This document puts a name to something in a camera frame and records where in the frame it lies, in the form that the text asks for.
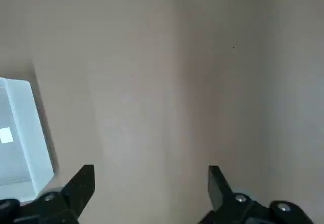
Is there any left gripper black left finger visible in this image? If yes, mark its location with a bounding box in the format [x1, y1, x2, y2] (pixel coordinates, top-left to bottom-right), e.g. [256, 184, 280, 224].
[0, 164, 96, 224]

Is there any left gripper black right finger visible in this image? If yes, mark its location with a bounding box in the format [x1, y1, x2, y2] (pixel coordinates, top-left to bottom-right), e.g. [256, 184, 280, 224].
[197, 165, 314, 224]

